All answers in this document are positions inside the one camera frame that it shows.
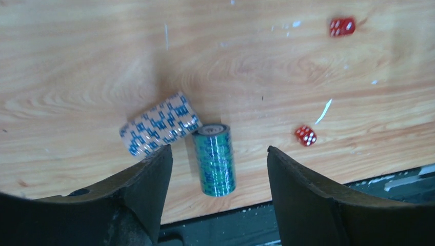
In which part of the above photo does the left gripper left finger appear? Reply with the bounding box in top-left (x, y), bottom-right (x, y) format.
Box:
top-left (1, 145), bottom-right (173, 245)

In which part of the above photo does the teal green chip stack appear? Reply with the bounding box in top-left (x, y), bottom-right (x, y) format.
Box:
top-left (192, 124), bottom-right (236, 197)

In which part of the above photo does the red die upper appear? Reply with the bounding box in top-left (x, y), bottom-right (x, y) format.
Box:
top-left (329, 17), bottom-right (356, 37)

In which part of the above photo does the red die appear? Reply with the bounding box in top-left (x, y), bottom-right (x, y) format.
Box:
top-left (294, 125), bottom-right (317, 147)
top-left (329, 17), bottom-right (356, 37)

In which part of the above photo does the red die lower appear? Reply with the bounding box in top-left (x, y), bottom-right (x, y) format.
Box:
top-left (294, 125), bottom-right (317, 147)

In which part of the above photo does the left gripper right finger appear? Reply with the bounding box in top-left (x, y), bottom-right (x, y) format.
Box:
top-left (267, 146), bottom-right (434, 245)

